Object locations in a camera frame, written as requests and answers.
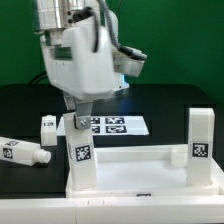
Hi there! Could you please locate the white front fence bar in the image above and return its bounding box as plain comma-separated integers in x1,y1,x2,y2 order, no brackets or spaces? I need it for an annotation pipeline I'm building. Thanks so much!
0,196,224,224

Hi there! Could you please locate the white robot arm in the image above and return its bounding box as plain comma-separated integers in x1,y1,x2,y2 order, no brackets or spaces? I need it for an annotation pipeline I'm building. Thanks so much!
32,0,121,130

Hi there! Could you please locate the white desk top tray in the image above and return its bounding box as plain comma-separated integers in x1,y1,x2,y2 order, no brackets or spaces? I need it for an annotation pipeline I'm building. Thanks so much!
66,144,224,198

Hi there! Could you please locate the black cable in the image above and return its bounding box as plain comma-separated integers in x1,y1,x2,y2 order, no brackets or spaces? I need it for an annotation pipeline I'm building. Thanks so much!
29,70,49,85

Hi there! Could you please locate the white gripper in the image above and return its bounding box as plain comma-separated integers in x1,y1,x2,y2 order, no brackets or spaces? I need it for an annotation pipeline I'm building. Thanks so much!
40,17,115,130

